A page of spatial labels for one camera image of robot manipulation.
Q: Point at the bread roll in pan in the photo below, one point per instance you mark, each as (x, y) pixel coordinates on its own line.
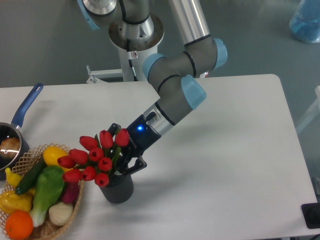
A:
(9, 148)

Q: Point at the white garlic bulb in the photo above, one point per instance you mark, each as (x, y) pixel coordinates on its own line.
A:
(60, 213)

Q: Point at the purple radish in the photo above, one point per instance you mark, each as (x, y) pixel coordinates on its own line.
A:
(70, 193)

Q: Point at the red tulip bouquet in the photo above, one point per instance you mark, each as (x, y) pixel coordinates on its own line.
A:
(99, 161)

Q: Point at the dark green cucumber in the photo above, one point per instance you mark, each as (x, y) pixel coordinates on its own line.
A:
(29, 180)

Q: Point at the dark grey ribbed vase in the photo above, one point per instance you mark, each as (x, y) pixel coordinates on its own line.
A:
(119, 189)

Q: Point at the yellow bell pepper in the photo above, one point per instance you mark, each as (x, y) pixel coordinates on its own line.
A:
(10, 202)

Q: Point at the green bok choy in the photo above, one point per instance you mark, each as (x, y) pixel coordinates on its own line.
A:
(48, 189)

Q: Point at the woven wicker basket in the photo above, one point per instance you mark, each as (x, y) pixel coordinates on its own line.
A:
(48, 230)

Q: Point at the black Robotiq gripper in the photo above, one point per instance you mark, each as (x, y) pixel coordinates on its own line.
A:
(141, 137)

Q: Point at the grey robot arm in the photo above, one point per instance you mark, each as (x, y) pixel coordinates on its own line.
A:
(136, 32)

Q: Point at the blue-handled saucepan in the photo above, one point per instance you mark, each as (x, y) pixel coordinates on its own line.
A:
(12, 130)

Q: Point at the yellow squash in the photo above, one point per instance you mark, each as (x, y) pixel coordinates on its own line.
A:
(55, 156)

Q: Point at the yellow banana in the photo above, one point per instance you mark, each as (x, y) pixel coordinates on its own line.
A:
(12, 178)

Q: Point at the black device at edge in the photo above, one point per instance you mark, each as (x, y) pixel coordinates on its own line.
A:
(311, 214)

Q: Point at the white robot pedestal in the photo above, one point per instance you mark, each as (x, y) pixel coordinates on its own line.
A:
(140, 61)

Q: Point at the white frame at right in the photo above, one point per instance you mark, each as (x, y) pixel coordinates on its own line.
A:
(308, 116)

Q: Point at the orange fruit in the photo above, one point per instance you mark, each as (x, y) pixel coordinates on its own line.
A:
(19, 225)

